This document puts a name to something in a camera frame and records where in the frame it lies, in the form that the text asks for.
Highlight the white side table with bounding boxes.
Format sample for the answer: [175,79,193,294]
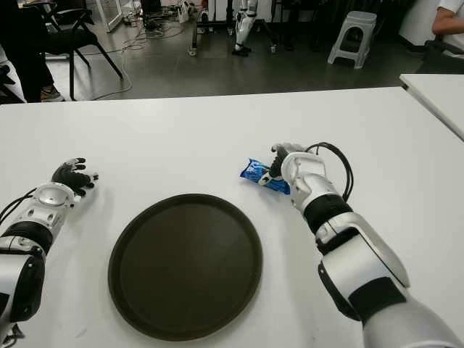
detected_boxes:
[398,73,464,142]

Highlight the round dark brown tray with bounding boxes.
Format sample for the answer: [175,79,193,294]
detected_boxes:
[107,194,264,342]

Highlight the white floor cable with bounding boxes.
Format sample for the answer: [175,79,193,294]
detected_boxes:
[74,21,153,102]

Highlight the black wheeled metal frame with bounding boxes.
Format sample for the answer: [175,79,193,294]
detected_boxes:
[186,0,280,57]

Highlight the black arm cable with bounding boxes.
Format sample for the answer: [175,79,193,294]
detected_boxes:
[0,190,37,348]
[304,142,355,202]

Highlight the tangled floor cables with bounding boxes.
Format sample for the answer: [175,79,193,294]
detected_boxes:
[139,5,186,39]

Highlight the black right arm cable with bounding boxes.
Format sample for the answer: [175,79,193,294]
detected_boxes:
[304,142,355,202]

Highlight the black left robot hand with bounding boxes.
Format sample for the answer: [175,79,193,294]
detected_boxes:
[51,157,99,198]

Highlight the black office chair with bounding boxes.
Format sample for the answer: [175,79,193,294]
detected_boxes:
[415,38,464,75]

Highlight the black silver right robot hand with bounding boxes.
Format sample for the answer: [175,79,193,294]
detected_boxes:
[259,142,307,188]

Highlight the white framed panel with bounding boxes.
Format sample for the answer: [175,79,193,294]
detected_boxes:
[96,0,124,33]

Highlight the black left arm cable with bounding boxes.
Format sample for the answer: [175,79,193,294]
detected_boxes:
[0,190,37,348]

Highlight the seated person in white shirt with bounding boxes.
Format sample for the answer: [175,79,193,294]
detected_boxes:
[431,0,464,36]

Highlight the black folding chair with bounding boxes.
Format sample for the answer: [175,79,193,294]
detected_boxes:
[36,0,124,102]
[0,65,26,104]

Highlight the standing person in black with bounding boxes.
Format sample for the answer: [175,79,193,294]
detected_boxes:
[0,0,66,104]

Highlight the blue Oreo packet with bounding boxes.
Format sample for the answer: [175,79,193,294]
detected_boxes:
[239,157,291,196]

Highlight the grey plastic stool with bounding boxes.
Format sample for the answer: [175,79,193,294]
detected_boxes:
[327,10,378,70]

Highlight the white humanoid robot leg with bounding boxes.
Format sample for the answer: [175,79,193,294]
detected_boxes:
[231,0,259,57]

